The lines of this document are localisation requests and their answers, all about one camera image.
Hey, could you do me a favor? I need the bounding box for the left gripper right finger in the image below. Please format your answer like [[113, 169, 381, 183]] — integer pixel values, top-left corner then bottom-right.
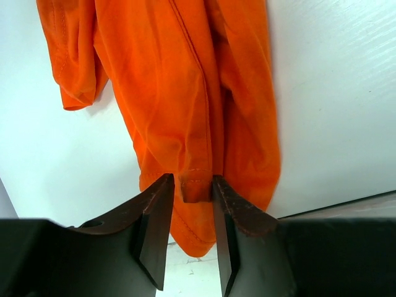
[[212, 176, 395, 296]]

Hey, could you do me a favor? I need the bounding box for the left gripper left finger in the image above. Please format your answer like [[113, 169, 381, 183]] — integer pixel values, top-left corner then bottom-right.
[[1, 174, 174, 297]]

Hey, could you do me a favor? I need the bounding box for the orange t shirt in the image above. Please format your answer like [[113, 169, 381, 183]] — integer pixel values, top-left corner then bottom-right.
[[37, 1, 281, 257]]

